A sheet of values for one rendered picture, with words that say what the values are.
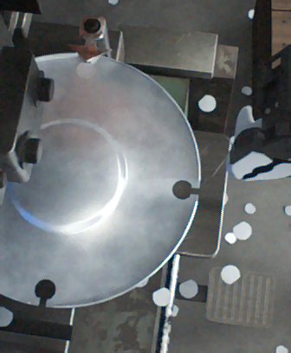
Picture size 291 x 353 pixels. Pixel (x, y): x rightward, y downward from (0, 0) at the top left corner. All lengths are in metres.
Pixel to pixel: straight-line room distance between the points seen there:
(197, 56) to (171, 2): 0.80
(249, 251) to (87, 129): 0.83
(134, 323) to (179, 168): 0.21
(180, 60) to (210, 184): 0.26
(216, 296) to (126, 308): 0.51
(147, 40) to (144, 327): 0.39
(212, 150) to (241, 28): 0.98
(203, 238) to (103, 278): 0.11
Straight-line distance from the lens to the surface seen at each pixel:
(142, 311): 0.93
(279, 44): 1.39
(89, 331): 0.94
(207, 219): 0.82
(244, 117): 0.71
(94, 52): 0.89
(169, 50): 1.05
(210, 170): 0.83
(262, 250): 1.62
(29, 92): 0.68
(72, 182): 0.83
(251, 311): 1.43
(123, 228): 0.81
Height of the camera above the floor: 1.57
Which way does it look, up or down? 71 degrees down
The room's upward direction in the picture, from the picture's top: 5 degrees counter-clockwise
